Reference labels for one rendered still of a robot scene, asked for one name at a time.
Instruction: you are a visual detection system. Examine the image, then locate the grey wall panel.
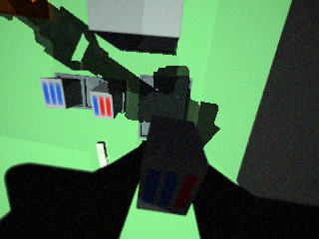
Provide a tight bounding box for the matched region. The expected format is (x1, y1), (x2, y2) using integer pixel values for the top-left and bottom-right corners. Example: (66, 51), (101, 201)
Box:
(235, 0), (319, 206)

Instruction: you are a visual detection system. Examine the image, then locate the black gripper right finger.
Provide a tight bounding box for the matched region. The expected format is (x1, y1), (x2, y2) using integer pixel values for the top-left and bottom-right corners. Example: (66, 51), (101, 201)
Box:
(192, 165), (319, 239)

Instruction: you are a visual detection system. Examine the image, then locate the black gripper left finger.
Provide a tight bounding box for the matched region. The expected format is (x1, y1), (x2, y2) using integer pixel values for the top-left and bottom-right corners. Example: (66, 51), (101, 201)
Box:
(4, 143), (145, 239)

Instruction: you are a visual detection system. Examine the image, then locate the white flat bar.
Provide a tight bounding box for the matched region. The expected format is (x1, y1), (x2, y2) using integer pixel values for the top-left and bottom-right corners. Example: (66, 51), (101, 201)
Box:
(96, 141), (109, 167)

